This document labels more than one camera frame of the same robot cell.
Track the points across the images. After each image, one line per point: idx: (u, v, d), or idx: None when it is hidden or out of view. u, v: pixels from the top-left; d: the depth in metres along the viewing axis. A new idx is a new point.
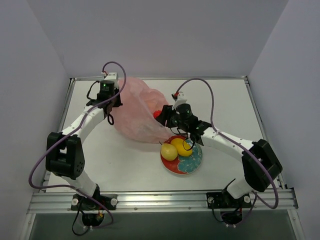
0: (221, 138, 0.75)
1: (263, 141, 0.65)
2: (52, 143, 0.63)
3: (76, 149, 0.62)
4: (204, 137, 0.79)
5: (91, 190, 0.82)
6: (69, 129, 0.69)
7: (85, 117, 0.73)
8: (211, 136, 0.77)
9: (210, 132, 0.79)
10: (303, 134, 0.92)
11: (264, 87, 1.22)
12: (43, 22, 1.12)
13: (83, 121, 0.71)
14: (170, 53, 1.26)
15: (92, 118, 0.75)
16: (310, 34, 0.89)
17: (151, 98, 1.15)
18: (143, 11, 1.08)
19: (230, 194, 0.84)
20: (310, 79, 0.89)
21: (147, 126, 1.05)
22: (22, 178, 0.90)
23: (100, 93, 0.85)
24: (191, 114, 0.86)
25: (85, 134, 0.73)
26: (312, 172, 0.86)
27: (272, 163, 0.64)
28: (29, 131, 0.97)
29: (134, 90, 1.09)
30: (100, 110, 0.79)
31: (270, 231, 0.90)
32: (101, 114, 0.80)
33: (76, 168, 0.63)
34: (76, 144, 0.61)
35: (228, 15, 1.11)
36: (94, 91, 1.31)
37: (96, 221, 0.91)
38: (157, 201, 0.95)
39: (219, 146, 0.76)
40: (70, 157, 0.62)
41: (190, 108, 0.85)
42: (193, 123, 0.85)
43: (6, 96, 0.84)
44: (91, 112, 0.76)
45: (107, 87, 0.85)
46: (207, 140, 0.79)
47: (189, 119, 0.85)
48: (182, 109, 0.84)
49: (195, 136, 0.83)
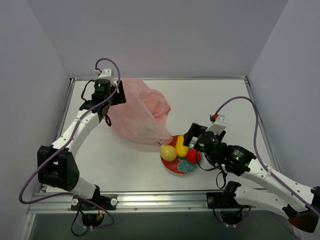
0: (273, 180, 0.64)
1: None
2: (42, 158, 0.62)
3: (68, 164, 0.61)
4: (248, 174, 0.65)
5: (91, 192, 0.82)
6: (61, 141, 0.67)
7: (77, 126, 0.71)
8: (260, 176, 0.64)
9: (257, 169, 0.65)
10: (303, 135, 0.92)
11: (264, 87, 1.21)
12: (43, 23, 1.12)
13: (75, 131, 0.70)
14: (170, 53, 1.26)
15: (85, 125, 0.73)
16: (310, 33, 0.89)
17: (151, 98, 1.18)
18: (143, 11, 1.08)
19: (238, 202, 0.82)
20: (310, 79, 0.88)
21: (147, 126, 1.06)
22: (22, 178, 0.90)
23: (96, 93, 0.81)
24: (216, 142, 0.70)
25: (78, 143, 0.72)
26: (312, 172, 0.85)
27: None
28: (29, 132, 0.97)
29: (133, 91, 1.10)
30: (93, 115, 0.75)
31: (270, 230, 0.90)
32: (95, 119, 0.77)
33: (69, 180, 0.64)
34: (67, 159, 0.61)
35: (228, 14, 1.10)
36: (89, 91, 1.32)
37: (96, 221, 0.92)
38: (157, 201, 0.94)
39: (266, 185, 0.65)
40: (63, 171, 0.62)
41: (213, 135, 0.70)
42: (223, 152, 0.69)
43: (6, 96, 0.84)
44: (84, 119, 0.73)
45: (102, 87, 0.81)
46: (252, 177, 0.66)
47: (217, 149, 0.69)
48: (205, 138, 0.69)
49: (231, 167, 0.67)
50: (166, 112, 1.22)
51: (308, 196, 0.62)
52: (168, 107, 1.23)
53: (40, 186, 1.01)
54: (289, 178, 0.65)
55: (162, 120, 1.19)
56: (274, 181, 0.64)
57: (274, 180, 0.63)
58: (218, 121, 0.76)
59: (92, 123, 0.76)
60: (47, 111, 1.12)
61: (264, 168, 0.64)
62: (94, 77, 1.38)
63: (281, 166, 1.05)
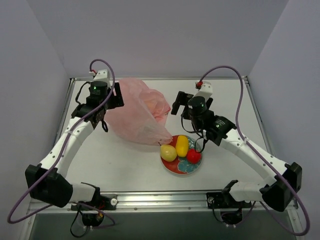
0: (248, 150, 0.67)
1: (296, 166, 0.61)
2: (32, 177, 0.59)
3: (56, 185, 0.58)
4: (226, 141, 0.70)
5: (91, 195, 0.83)
6: (49, 159, 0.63)
7: (68, 139, 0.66)
8: (236, 144, 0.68)
9: (235, 137, 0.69)
10: (302, 135, 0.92)
11: (264, 87, 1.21)
12: (43, 23, 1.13)
13: (64, 147, 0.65)
14: (169, 53, 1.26)
15: (76, 137, 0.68)
16: (310, 33, 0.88)
17: (151, 98, 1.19)
18: (142, 11, 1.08)
19: (233, 195, 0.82)
20: (310, 79, 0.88)
21: (147, 126, 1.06)
22: (22, 178, 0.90)
23: (91, 97, 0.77)
24: (206, 109, 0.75)
25: (69, 158, 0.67)
26: (312, 172, 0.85)
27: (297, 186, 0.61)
28: (29, 132, 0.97)
29: (133, 91, 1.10)
30: (85, 124, 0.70)
31: (270, 230, 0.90)
32: (88, 127, 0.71)
33: (61, 198, 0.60)
34: (55, 181, 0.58)
35: (228, 14, 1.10)
36: (84, 93, 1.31)
37: (95, 221, 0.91)
38: (157, 201, 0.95)
39: (241, 155, 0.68)
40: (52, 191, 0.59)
41: (204, 102, 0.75)
42: (208, 120, 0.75)
43: (6, 96, 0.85)
44: (75, 130, 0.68)
45: (98, 90, 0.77)
46: (228, 145, 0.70)
47: (204, 115, 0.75)
48: (196, 103, 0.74)
49: (211, 134, 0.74)
50: (166, 112, 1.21)
51: (280, 168, 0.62)
52: (168, 107, 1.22)
53: None
54: (266, 152, 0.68)
55: (162, 120, 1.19)
56: (248, 150, 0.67)
57: (249, 149, 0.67)
58: (204, 88, 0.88)
59: (85, 132, 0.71)
60: (47, 111, 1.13)
61: (242, 137, 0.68)
62: None
63: None
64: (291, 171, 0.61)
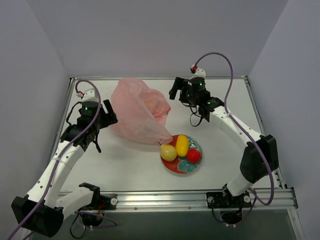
0: (229, 121, 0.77)
1: (270, 137, 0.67)
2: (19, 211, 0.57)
3: (44, 218, 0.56)
4: (212, 115, 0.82)
5: (89, 198, 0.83)
6: (37, 190, 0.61)
7: (56, 167, 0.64)
8: (221, 117, 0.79)
9: (220, 112, 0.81)
10: (302, 134, 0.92)
11: (265, 87, 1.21)
12: (42, 22, 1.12)
13: (52, 177, 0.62)
14: (169, 52, 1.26)
15: (65, 164, 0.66)
16: (309, 33, 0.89)
17: (151, 98, 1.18)
18: (142, 11, 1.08)
19: (230, 191, 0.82)
20: (309, 79, 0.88)
21: (147, 126, 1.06)
22: (22, 178, 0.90)
23: (82, 118, 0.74)
24: (203, 88, 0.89)
25: (59, 185, 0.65)
26: (312, 172, 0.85)
27: (272, 160, 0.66)
28: (29, 132, 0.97)
29: (133, 91, 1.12)
30: (74, 149, 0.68)
31: (270, 230, 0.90)
32: (77, 152, 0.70)
33: (51, 228, 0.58)
34: (42, 214, 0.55)
35: (228, 14, 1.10)
36: (75, 115, 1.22)
37: (95, 220, 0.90)
38: (157, 201, 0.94)
39: (225, 127, 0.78)
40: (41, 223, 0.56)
41: (203, 82, 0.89)
42: (203, 98, 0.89)
43: (6, 95, 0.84)
44: (63, 157, 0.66)
45: (89, 110, 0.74)
46: (216, 118, 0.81)
47: (201, 92, 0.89)
48: (195, 82, 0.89)
49: (203, 110, 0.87)
50: (166, 111, 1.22)
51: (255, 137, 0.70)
52: (168, 107, 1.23)
53: None
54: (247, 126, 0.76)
55: (162, 120, 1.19)
56: (230, 122, 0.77)
57: (231, 121, 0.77)
58: (198, 73, 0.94)
59: (75, 157, 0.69)
60: (47, 111, 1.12)
61: (226, 112, 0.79)
62: (94, 76, 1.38)
63: (281, 166, 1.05)
64: (264, 142, 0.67)
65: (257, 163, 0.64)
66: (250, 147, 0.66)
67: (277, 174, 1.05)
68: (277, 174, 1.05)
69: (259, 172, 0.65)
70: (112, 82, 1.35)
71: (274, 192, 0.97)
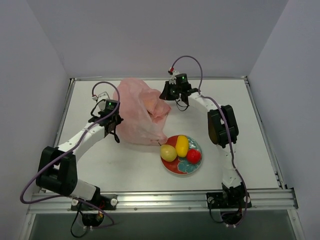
0: (200, 100, 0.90)
1: (229, 106, 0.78)
2: (47, 158, 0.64)
3: (68, 169, 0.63)
4: (190, 98, 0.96)
5: (90, 194, 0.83)
6: (66, 145, 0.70)
7: (84, 134, 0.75)
8: (194, 98, 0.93)
9: (195, 95, 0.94)
10: (301, 134, 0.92)
11: (264, 87, 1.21)
12: (42, 23, 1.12)
13: (82, 138, 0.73)
14: (169, 53, 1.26)
15: (92, 134, 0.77)
16: (309, 34, 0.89)
17: (151, 98, 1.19)
18: (142, 11, 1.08)
19: (225, 185, 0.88)
20: (309, 79, 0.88)
21: (142, 126, 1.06)
22: (22, 178, 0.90)
23: (105, 110, 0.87)
24: (186, 80, 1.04)
25: (81, 151, 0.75)
26: (312, 172, 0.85)
27: (231, 125, 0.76)
28: (29, 132, 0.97)
29: (133, 91, 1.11)
30: (101, 128, 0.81)
31: (271, 231, 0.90)
32: (101, 132, 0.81)
33: (66, 186, 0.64)
34: (69, 162, 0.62)
35: (228, 14, 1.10)
36: (75, 115, 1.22)
37: (96, 221, 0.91)
38: (157, 201, 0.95)
39: (198, 105, 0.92)
40: (62, 174, 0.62)
41: (186, 75, 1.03)
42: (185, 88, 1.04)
43: (6, 96, 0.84)
44: (92, 129, 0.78)
45: (112, 106, 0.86)
46: (191, 100, 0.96)
47: (183, 84, 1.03)
48: (179, 75, 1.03)
49: (184, 98, 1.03)
50: (166, 112, 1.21)
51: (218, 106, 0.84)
52: (168, 107, 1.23)
53: None
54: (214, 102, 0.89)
55: (161, 121, 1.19)
56: (201, 100, 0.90)
57: (201, 99, 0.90)
58: (175, 73, 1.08)
59: (98, 136, 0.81)
60: (47, 111, 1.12)
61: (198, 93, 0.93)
62: (94, 77, 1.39)
63: (281, 166, 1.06)
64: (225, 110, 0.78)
65: (219, 126, 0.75)
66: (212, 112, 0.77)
67: (277, 174, 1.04)
68: (277, 174, 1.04)
69: (222, 135, 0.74)
70: (112, 82, 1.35)
71: (275, 192, 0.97)
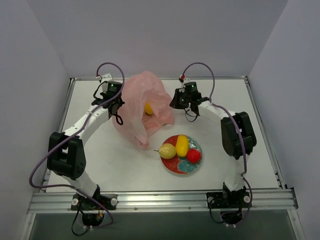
0: (212, 108, 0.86)
1: (244, 114, 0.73)
2: (54, 143, 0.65)
3: (77, 152, 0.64)
4: (201, 107, 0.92)
5: (92, 190, 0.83)
6: (72, 129, 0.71)
7: (89, 117, 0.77)
8: (205, 106, 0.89)
9: (206, 104, 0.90)
10: (301, 134, 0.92)
11: (264, 87, 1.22)
12: (42, 22, 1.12)
13: (87, 121, 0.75)
14: (169, 53, 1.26)
15: (96, 118, 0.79)
16: (309, 34, 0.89)
17: (160, 103, 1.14)
18: (142, 11, 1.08)
19: (227, 186, 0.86)
20: (309, 79, 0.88)
21: (132, 120, 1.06)
22: (22, 177, 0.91)
23: (107, 93, 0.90)
24: (196, 89, 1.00)
25: (88, 134, 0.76)
26: (312, 171, 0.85)
27: (248, 134, 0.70)
28: (29, 132, 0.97)
29: (146, 87, 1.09)
30: (104, 110, 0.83)
31: (271, 231, 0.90)
32: (105, 114, 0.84)
33: (76, 169, 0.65)
34: (77, 146, 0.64)
35: (228, 15, 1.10)
36: (75, 115, 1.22)
37: (96, 221, 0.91)
38: (157, 201, 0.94)
39: (210, 114, 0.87)
40: (71, 158, 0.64)
41: (195, 84, 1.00)
42: (195, 97, 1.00)
43: (6, 95, 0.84)
44: (95, 112, 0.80)
45: (114, 87, 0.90)
46: (202, 109, 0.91)
47: (193, 93, 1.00)
48: (188, 84, 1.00)
49: (194, 107, 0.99)
50: (165, 123, 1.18)
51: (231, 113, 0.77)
52: (171, 119, 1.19)
53: (40, 186, 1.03)
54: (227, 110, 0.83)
55: (155, 127, 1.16)
56: (213, 109, 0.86)
57: (213, 108, 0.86)
58: (186, 81, 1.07)
59: (103, 117, 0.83)
60: (47, 110, 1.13)
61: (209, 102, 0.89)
62: (94, 77, 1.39)
63: (281, 166, 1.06)
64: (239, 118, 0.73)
65: (234, 135, 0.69)
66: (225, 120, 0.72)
67: (277, 174, 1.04)
68: (277, 174, 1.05)
69: (238, 145, 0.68)
70: None
71: (275, 192, 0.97)
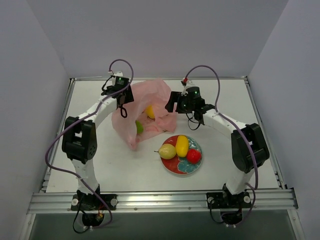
0: (219, 118, 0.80)
1: (256, 125, 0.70)
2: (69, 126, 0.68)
3: (91, 134, 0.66)
4: (206, 116, 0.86)
5: (95, 185, 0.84)
6: (84, 114, 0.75)
7: (100, 105, 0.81)
8: (212, 116, 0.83)
9: (212, 112, 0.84)
10: (301, 134, 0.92)
11: (264, 87, 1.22)
12: (42, 23, 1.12)
13: (98, 108, 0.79)
14: (169, 53, 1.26)
15: (106, 106, 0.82)
16: (309, 34, 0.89)
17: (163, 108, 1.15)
18: (142, 11, 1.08)
19: (228, 190, 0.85)
20: (309, 79, 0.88)
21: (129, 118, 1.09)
22: (22, 177, 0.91)
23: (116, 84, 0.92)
24: (199, 95, 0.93)
25: (98, 120, 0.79)
26: (312, 172, 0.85)
27: (260, 147, 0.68)
28: (29, 132, 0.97)
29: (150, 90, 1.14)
30: (113, 100, 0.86)
31: (271, 231, 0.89)
32: (113, 104, 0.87)
33: (89, 151, 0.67)
34: (90, 128, 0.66)
35: (228, 15, 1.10)
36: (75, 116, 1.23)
37: (96, 221, 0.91)
38: (157, 201, 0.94)
39: (216, 125, 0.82)
40: (84, 140, 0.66)
41: (199, 90, 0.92)
42: (199, 104, 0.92)
43: (6, 96, 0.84)
44: (106, 101, 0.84)
45: (122, 80, 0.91)
46: (207, 118, 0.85)
47: (197, 99, 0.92)
48: (191, 89, 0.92)
49: (198, 115, 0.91)
50: (165, 129, 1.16)
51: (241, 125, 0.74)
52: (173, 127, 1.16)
53: (40, 187, 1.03)
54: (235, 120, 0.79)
55: (153, 132, 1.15)
56: (220, 119, 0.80)
57: (220, 118, 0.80)
58: (189, 84, 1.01)
59: (111, 107, 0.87)
60: (47, 111, 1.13)
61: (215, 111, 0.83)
62: (94, 77, 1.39)
63: (281, 166, 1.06)
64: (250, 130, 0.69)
65: (244, 149, 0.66)
66: (236, 134, 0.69)
67: (277, 174, 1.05)
68: (277, 174, 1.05)
69: (249, 158, 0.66)
70: None
71: (276, 192, 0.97)
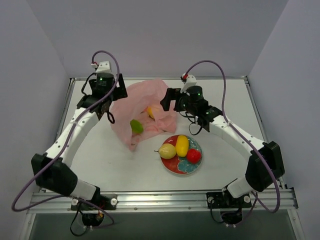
0: (230, 130, 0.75)
1: (274, 144, 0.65)
2: (37, 165, 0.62)
3: (61, 175, 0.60)
4: (213, 125, 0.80)
5: (90, 194, 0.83)
6: (54, 148, 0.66)
7: (73, 129, 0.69)
8: (221, 126, 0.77)
9: (220, 121, 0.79)
10: (301, 134, 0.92)
11: (264, 87, 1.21)
12: (42, 23, 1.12)
13: (70, 135, 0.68)
14: (169, 52, 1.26)
15: (81, 127, 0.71)
16: (309, 34, 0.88)
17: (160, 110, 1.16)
18: (142, 11, 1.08)
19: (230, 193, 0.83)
20: (309, 79, 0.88)
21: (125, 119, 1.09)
22: (22, 178, 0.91)
23: (97, 88, 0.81)
24: (202, 98, 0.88)
25: (75, 147, 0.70)
26: (312, 172, 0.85)
27: (277, 167, 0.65)
28: (29, 132, 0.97)
29: (148, 91, 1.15)
30: (91, 115, 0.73)
31: (271, 231, 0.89)
32: (93, 118, 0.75)
33: (66, 187, 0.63)
34: (60, 171, 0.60)
35: (228, 14, 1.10)
36: None
37: (96, 220, 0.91)
38: (156, 201, 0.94)
39: (226, 136, 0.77)
40: (56, 180, 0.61)
41: (202, 92, 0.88)
42: (202, 107, 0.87)
43: (6, 95, 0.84)
44: (80, 120, 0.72)
45: (104, 81, 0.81)
46: (214, 127, 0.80)
47: (199, 102, 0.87)
48: (194, 91, 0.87)
49: (203, 120, 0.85)
50: (165, 129, 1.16)
51: (257, 143, 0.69)
52: (172, 127, 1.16)
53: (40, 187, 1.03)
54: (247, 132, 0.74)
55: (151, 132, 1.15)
56: (231, 131, 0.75)
57: (232, 129, 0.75)
58: (190, 79, 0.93)
59: (90, 122, 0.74)
60: (47, 111, 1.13)
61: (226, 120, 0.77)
62: None
63: None
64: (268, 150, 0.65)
65: (262, 171, 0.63)
66: (253, 157, 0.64)
67: None
68: None
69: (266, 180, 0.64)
70: None
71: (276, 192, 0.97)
